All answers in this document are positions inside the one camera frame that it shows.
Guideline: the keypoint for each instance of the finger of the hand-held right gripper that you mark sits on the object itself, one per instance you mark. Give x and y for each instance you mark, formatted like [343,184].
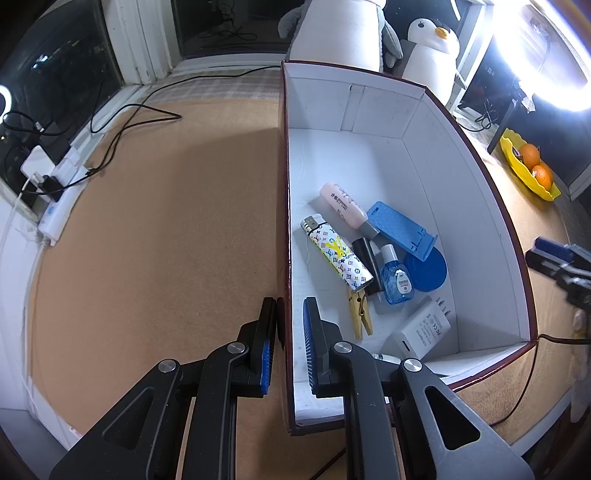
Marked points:
[542,263]
[551,247]

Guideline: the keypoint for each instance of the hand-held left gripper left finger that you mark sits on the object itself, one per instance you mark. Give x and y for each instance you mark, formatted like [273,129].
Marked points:
[265,350]

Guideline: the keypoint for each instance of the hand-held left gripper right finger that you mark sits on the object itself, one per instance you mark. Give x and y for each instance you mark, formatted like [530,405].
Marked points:
[310,350]

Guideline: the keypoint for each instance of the wooden clothespin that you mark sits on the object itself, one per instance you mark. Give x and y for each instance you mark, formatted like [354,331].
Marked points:
[360,314]

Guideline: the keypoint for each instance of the white patterned lighter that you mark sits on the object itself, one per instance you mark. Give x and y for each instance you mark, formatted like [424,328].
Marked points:
[337,258]

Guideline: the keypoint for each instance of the white charger plug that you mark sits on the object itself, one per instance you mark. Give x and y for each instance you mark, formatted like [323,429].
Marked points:
[415,332]

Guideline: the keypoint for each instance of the black cylinder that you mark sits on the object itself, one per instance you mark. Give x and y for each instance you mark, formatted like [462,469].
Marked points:
[367,258]

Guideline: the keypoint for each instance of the blue eye drop bottle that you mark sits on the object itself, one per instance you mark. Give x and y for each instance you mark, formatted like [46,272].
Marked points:
[397,281]

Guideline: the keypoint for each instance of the blue round lid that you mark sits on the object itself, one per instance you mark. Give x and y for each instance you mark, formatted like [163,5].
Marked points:
[429,274]

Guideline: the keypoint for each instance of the blue phone stand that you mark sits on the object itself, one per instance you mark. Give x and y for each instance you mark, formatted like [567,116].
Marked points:
[392,224]

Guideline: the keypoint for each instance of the pink tube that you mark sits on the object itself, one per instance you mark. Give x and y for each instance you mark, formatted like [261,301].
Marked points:
[344,203]

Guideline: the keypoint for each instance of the white cardboard box red rim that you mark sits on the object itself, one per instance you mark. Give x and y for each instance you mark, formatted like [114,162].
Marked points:
[388,157]

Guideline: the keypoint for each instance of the yellow fruit bowl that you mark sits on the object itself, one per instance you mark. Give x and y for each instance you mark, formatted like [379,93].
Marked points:
[508,147]

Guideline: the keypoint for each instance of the small penguin plush toy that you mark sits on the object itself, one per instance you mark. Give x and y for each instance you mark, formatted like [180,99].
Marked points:
[429,64]

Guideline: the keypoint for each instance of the white power strip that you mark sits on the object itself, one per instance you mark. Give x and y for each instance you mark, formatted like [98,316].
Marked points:
[55,217]

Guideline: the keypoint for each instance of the black power plug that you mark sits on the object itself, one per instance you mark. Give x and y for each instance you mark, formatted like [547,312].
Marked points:
[48,183]

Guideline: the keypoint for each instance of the white power adapter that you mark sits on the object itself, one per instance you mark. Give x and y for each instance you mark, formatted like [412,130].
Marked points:
[37,161]

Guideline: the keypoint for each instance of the large penguin plush toy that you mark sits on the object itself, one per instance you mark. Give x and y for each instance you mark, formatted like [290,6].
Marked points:
[341,32]

